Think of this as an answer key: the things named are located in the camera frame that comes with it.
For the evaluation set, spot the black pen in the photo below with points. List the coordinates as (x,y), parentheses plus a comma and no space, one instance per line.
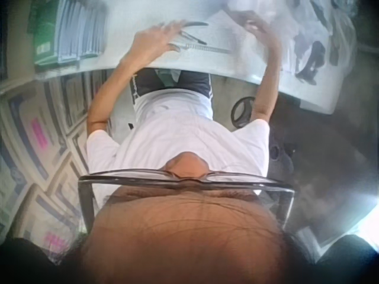
(194,38)

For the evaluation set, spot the person's right hand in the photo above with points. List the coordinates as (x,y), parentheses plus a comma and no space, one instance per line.
(268,35)

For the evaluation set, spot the stack of white cartons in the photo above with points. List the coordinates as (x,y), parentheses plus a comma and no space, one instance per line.
(38,154)

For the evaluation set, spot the dark green pen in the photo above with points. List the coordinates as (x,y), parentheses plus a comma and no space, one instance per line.
(197,24)

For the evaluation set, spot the green box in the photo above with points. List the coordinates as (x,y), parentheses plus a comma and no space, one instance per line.
(44,29)

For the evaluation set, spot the black round wheel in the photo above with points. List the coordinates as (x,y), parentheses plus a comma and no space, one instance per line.
(241,114)

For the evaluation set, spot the black stapler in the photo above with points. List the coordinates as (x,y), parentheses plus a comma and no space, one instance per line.
(312,62)

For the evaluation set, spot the person's legs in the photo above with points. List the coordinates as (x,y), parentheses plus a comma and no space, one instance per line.
(192,83)

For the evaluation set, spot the person's left hand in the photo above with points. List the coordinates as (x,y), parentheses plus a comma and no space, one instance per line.
(151,41)

